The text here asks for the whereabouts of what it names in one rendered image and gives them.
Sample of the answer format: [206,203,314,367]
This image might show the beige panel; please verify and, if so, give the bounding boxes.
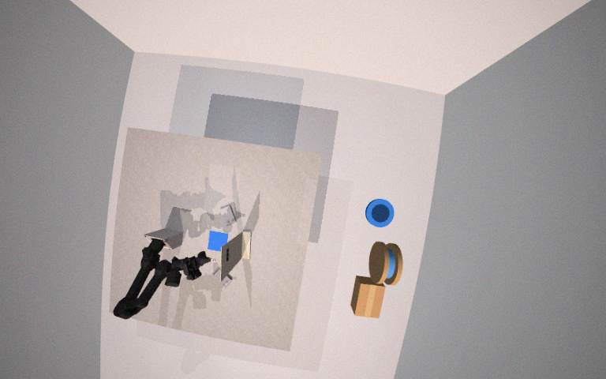
[220,231,251,283]

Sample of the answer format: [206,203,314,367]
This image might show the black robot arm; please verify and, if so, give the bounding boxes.
[113,238,202,320]

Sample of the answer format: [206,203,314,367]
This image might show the blue square marker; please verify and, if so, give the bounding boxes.
[208,231,228,252]

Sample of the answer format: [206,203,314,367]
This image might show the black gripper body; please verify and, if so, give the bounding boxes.
[180,251,206,276]

